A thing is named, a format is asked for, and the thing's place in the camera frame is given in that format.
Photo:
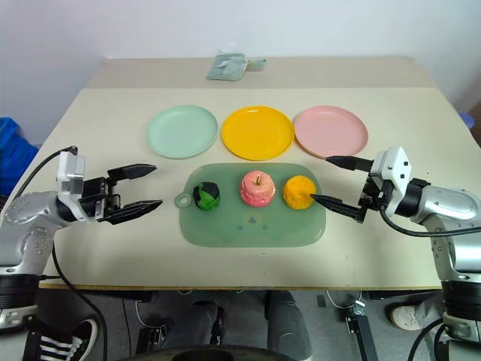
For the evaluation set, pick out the small pale green packet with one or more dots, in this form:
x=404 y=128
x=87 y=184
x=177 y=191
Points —
x=257 y=64

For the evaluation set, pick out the grey trouser leg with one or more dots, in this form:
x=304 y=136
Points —
x=287 y=319
x=197 y=325

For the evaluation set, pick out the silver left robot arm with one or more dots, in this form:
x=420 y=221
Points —
x=34 y=205

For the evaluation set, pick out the blue plastic bin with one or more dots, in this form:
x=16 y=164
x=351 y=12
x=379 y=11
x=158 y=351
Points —
x=15 y=150

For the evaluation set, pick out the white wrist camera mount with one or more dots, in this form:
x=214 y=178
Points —
x=392 y=165
x=69 y=169

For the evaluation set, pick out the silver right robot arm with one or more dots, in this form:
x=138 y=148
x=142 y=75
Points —
x=447 y=203

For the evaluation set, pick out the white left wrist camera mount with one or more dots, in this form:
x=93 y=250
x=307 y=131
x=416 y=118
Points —
x=69 y=169

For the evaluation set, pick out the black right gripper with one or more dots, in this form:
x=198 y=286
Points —
x=376 y=192

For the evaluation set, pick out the black metal stand leg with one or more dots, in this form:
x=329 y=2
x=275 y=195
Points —
x=360 y=327

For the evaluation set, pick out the pink toy apple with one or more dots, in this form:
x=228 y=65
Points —
x=257 y=190

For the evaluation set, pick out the translucent green cutting board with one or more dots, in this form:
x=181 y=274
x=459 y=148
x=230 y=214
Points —
x=255 y=229

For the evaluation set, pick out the orange toy fruit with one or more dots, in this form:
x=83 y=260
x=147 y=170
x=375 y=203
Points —
x=298 y=192

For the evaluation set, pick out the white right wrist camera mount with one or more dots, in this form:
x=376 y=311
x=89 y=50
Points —
x=392 y=165

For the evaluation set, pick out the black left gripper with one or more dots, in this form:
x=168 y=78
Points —
x=98 y=196

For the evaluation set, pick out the green and black toy vegetable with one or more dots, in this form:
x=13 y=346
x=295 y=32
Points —
x=206 y=196

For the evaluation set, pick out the yellow plate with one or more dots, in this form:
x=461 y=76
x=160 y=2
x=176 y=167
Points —
x=257 y=133

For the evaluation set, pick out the dark rounded shape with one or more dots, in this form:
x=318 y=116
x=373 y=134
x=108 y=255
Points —
x=225 y=354

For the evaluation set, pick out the folded green cloth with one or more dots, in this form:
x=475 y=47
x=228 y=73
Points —
x=225 y=67

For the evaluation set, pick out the pink plate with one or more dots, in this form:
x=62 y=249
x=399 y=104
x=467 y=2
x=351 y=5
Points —
x=330 y=129

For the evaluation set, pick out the black sneaker with white stripes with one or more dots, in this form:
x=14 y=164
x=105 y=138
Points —
x=71 y=340

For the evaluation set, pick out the mint green plate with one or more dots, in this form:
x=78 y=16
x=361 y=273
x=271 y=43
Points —
x=182 y=131

